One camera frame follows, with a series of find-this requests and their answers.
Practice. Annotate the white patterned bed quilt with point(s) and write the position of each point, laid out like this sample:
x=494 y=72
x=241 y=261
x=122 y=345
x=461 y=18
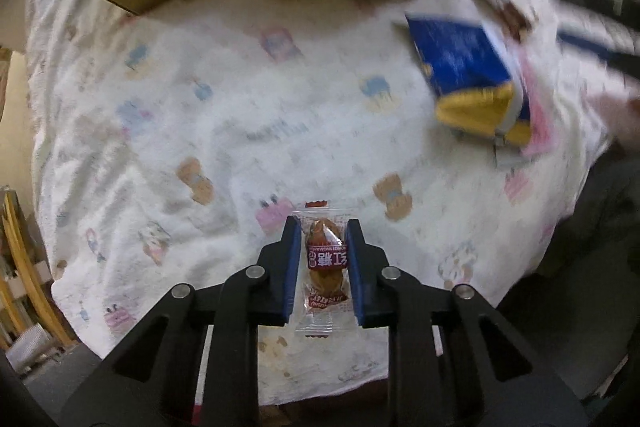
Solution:
x=170 y=147

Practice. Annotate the blue yellow snack bag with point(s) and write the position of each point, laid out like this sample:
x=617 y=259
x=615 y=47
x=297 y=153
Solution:
x=478 y=85

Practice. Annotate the clear small snack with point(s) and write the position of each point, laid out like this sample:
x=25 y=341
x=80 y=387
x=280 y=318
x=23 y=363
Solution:
x=326 y=288

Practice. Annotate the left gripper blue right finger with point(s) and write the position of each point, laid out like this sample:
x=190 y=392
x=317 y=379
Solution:
x=365 y=264

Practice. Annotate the wooden drying rack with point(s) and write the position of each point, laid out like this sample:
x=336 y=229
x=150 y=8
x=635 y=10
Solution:
x=14 y=231

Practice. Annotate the person's right hand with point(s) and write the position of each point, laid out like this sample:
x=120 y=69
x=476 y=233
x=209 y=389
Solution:
x=619 y=113

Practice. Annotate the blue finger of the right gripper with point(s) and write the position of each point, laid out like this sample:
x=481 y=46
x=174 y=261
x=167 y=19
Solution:
x=626 y=63
x=625 y=12

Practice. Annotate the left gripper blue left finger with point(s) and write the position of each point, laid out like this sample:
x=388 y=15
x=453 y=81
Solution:
x=281 y=262

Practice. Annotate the pink snack pouch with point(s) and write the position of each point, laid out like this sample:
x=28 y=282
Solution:
x=542 y=131

